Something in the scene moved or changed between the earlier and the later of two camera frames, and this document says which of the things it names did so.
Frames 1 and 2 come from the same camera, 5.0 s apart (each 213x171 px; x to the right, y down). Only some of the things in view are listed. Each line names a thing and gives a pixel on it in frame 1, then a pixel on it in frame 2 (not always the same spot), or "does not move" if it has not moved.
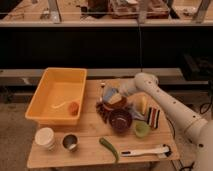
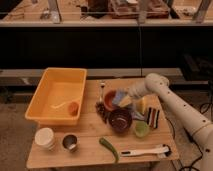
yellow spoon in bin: x=59 y=105 does not move
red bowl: x=121 y=105 -> x=108 y=99
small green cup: x=141 y=128 does not move
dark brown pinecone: x=104 y=111 does not move
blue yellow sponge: x=112 y=96 -> x=121 y=98
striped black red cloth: x=153 y=119 does not move
